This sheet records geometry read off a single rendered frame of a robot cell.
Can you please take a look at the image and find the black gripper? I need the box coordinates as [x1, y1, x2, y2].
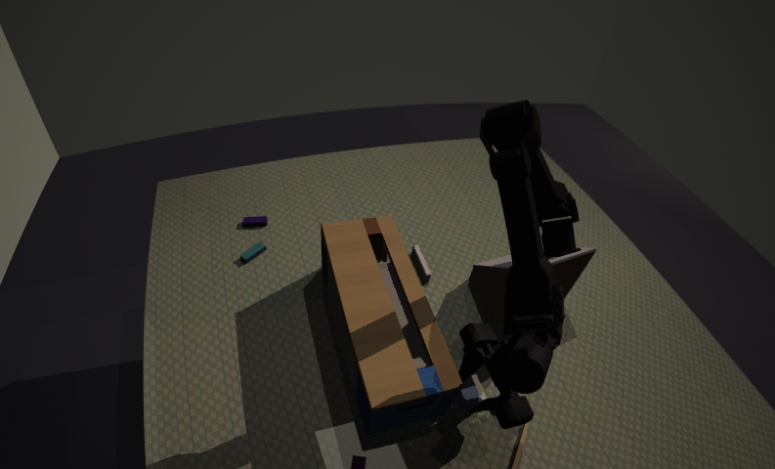
[459, 323, 534, 429]

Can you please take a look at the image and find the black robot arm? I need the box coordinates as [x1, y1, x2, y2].
[480, 100, 581, 394]

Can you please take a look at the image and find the tan flat bar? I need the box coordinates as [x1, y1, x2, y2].
[510, 424, 529, 469]

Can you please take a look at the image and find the teal rectangular block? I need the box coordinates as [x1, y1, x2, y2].
[240, 241, 266, 263]

